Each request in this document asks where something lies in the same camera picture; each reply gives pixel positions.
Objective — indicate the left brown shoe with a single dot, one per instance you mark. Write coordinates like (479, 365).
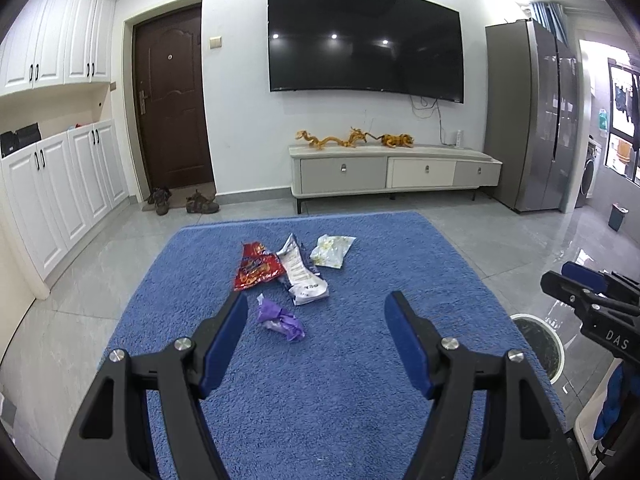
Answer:
(159, 199)

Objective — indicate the purple crumpled wrapper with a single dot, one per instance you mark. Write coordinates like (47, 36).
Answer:
(277, 319)

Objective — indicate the white cupboards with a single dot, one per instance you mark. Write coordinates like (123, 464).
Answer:
(55, 42)
(59, 188)

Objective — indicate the white round trash bin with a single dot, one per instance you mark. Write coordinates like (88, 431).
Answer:
(546, 344)

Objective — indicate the small blue waste bin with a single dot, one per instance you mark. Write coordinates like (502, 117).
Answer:
(617, 216)

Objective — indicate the red snack bag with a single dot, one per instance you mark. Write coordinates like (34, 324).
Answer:
(258, 265)

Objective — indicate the brown shoe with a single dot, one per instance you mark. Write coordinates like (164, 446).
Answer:
(159, 199)
(200, 204)

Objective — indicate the white lower cupboards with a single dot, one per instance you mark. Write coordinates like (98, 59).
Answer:
(59, 188)

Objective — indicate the dark brown entrance door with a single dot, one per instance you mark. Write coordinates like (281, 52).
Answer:
(168, 88)

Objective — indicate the beige light switch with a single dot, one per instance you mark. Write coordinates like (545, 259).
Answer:
(215, 42)

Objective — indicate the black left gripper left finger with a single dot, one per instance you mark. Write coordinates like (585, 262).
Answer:
(111, 434)

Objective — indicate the washing machine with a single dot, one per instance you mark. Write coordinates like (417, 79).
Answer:
(589, 174)

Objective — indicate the black wall television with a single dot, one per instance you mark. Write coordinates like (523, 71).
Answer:
(409, 47)

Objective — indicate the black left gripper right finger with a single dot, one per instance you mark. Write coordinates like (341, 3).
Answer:
(521, 438)

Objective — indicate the right brown shoe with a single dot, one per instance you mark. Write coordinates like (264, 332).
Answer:
(200, 204)

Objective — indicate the black box on counter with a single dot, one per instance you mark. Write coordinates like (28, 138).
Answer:
(13, 141)

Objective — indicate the golden dragon ornament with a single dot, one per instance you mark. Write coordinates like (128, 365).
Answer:
(355, 137)

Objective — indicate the blue fluffy rug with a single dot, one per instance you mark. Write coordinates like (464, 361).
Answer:
(337, 404)

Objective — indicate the blue gloved right hand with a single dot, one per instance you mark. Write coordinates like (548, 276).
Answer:
(611, 407)

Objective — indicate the white yellow snack bag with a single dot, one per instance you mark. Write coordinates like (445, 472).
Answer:
(331, 250)

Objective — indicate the white tv cabinet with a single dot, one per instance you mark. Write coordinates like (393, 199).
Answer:
(372, 169)

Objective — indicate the grey steel refrigerator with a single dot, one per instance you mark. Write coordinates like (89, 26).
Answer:
(532, 113)

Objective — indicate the white upper cupboards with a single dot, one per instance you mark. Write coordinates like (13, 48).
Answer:
(55, 42)

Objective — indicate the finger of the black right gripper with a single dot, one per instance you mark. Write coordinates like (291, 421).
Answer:
(585, 279)
(582, 300)

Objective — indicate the white blue snack bag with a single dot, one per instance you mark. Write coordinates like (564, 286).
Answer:
(301, 279)

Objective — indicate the golden lion ornament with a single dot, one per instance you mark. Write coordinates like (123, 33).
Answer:
(403, 140)

